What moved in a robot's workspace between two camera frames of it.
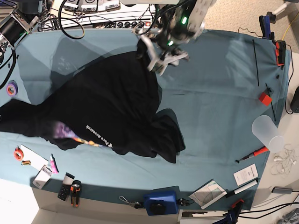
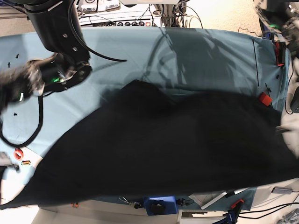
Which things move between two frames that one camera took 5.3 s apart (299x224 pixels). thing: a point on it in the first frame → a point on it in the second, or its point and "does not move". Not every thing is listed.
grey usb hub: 281,190 does not move
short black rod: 272,106 does not move
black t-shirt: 111,100 → 145,141
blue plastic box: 161,201 does not move
